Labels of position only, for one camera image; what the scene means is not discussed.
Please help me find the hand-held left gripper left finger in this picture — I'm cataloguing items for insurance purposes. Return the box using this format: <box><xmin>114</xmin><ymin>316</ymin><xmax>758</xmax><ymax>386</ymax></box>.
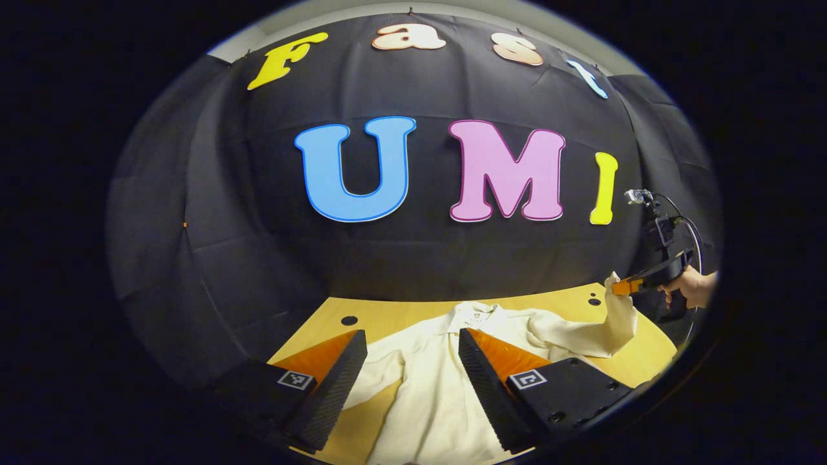
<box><xmin>213</xmin><ymin>329</ymin><xmax>369</xmax><ymax>455</ymax></box>

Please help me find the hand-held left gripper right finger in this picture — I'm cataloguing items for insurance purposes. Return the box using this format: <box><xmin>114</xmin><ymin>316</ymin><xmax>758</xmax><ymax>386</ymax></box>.
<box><xmin>457</xmin><ymin>327</ymin><xmax>634</xmax><ymax>455</ymax></box>

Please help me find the cream button-up shirt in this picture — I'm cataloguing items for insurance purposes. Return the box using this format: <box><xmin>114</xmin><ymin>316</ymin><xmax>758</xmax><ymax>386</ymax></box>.
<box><xmin>341</xmin><ymin>271</ymin><xmax>640</xmax><ymax>465</ymax></box>

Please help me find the black backdrop cloth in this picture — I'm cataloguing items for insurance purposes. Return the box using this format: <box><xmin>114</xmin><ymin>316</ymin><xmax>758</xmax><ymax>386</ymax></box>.
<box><xmin>107</xmin><ymin>10</ymin><xmax>723</xmax><ymax>395</ymax></box>

